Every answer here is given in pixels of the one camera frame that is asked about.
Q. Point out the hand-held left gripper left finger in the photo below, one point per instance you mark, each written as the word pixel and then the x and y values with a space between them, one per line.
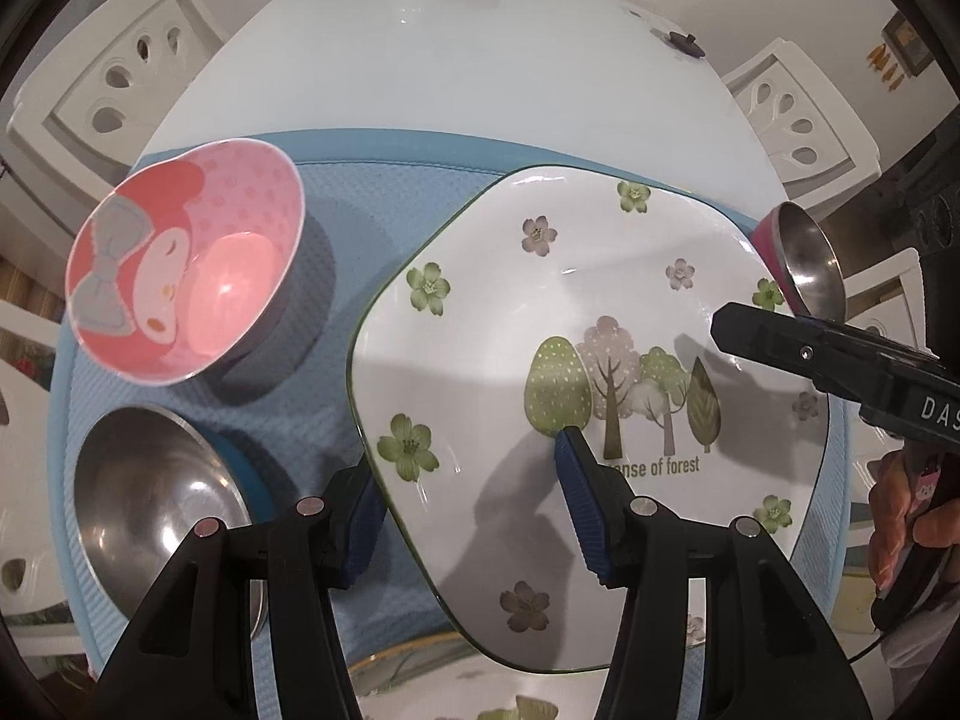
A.
pixel 360 532

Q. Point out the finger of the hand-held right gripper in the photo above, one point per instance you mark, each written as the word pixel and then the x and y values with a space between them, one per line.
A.
pixel 787 349

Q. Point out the framed wall picture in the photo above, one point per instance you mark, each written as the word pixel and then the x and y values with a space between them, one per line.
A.
pixel 909 41

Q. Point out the small black object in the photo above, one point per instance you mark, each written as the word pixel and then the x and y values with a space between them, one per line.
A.
pixel 681 41

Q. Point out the light blue table mat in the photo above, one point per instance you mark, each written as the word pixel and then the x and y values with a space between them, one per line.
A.
pixel 337 180

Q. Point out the person's right hand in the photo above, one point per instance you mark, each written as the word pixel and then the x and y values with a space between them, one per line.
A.
pixel 889 525

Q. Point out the hexagonal forest print plate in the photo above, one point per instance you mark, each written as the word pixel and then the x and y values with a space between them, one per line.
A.
pixel 487 360
pixel 525 705

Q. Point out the pink cartoon bowl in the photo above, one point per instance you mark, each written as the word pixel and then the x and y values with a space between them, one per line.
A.
pixel 187 262

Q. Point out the orange wall decal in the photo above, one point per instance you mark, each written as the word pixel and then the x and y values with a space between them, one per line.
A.
pixel 883 64

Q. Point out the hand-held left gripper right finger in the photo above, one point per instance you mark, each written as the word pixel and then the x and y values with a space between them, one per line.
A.
pixel 581 502

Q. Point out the white wooden chair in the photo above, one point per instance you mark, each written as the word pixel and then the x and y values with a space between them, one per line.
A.
pixel 881 292
pixel 30 450
pixel 817 105
pixel 82 75

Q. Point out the blue steel bowl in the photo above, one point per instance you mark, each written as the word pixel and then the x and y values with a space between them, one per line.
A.
pixel 150 495

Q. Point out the red steel bowl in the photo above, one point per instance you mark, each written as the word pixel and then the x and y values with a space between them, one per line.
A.
pixel 806 255

